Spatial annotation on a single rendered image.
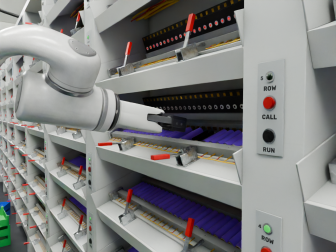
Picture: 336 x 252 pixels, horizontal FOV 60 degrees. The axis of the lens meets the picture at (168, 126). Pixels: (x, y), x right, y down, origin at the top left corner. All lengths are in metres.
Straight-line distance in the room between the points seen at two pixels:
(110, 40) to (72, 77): 0.53
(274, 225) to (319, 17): 0.26
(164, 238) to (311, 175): 0.42
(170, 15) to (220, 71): 0.52
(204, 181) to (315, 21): 0.29
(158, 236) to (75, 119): 0.36
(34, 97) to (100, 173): 0.52
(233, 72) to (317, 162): 0.18
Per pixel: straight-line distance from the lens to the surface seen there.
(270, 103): 0.39
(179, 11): 0.94
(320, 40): 0.38
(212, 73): 0.50
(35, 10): 2.37
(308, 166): 0.38
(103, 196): 0.99
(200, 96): 0.73
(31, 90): 0.50
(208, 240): 0.63
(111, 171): 0.99
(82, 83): 0.49
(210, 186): 0.50
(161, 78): 0.62
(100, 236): 1.04
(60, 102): 0.51
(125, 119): 0.55
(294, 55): 0.39
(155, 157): 0.52
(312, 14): 0.40
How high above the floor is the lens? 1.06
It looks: 3 degrees down
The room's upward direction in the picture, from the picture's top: straight up
